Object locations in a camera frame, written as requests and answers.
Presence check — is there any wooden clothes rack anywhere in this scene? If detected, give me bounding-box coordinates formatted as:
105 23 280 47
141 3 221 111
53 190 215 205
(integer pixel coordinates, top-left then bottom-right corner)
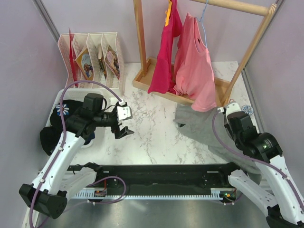
133 0 277 106

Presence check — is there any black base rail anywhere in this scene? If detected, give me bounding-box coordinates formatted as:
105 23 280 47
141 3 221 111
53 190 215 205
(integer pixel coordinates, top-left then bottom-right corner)
76 163 247 198

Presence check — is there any red folder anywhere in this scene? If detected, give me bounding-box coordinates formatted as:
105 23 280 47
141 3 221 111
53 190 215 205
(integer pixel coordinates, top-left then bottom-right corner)
69 28 77 82

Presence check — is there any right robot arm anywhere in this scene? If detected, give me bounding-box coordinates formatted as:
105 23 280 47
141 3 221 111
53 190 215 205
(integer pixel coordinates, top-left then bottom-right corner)
217 110 304 228

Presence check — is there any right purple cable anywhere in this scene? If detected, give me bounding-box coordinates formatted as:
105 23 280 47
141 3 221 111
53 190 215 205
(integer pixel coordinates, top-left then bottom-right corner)
211 109 304 212

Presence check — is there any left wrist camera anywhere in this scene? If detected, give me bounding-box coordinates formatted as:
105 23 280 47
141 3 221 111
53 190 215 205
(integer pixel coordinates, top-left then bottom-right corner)
116 102 133 122

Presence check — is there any magenta t-shirt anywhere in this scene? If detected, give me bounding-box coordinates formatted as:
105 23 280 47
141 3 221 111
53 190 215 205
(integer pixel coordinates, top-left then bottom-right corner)
148 0 182 94

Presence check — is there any blue wire hanger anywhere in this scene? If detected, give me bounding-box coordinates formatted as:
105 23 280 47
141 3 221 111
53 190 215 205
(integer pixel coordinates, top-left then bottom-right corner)
197 0 209 48

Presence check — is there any orange hanger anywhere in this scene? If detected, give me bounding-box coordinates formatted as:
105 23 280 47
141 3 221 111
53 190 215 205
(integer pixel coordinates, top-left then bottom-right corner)
165 0 172 26

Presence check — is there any pink t-shirt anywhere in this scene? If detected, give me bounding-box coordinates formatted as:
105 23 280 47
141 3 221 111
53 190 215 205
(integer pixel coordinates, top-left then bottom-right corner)
174 13 217 112

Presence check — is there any thin dark book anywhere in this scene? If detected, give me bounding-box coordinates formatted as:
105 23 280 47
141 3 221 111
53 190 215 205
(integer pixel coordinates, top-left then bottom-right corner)
97 45 106 74

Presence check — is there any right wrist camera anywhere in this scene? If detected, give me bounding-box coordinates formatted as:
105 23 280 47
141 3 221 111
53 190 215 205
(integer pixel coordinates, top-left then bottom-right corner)
217 101 242 118

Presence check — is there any white cable duct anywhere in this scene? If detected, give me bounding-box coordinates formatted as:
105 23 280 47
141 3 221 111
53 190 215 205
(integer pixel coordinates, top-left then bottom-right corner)
72 189 223 200

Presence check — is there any blue white round container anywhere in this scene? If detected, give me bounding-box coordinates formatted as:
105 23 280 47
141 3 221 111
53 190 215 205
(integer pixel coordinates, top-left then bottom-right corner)
241 104 254 115

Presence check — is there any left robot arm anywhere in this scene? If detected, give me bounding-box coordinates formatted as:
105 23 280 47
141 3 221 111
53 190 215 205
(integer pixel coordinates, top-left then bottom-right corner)
19 93 133 219

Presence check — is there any children's book pink cover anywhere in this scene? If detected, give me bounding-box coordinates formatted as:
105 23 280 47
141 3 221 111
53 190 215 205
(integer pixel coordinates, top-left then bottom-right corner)
104 46 120 80

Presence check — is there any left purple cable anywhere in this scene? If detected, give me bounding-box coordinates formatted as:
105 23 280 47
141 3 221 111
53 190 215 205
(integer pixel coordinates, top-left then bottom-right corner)
28 80 126 228

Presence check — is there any purple cable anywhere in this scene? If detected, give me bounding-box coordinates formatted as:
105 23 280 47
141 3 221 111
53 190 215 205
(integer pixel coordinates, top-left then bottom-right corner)
28 80 126 228
211 109 304 212

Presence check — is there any white laundry basket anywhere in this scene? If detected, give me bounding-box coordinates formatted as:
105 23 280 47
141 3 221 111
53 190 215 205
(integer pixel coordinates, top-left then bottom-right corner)
45 88 110 149

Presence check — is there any grey t-shirt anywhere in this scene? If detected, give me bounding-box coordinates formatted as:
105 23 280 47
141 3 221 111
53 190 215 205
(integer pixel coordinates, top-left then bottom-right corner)
173 104 262 184

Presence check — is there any children's book yellow cover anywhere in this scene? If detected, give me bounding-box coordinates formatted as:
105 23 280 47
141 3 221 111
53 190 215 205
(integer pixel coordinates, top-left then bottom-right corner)
76 47 94 80

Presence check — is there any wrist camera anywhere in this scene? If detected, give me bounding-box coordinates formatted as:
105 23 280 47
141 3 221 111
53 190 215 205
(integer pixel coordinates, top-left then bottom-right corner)
217 101 242 118
116 102 133 122

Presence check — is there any white magazine file rack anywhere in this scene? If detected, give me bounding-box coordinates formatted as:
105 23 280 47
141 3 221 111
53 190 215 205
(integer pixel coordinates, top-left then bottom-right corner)
57 32 125 96

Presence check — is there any black clothing with daisy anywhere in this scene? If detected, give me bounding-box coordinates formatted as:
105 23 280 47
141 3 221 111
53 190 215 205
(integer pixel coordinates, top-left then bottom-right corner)
40 100 95 156

